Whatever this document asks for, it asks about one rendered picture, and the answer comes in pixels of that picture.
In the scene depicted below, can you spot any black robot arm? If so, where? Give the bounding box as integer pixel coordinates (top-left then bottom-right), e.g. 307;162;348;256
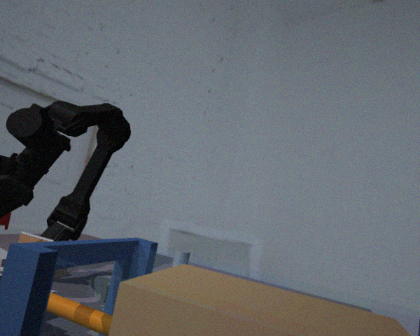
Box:
6;100;131;242

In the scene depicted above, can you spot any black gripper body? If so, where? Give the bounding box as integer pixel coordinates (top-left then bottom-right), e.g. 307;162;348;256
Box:
0;148;51;206

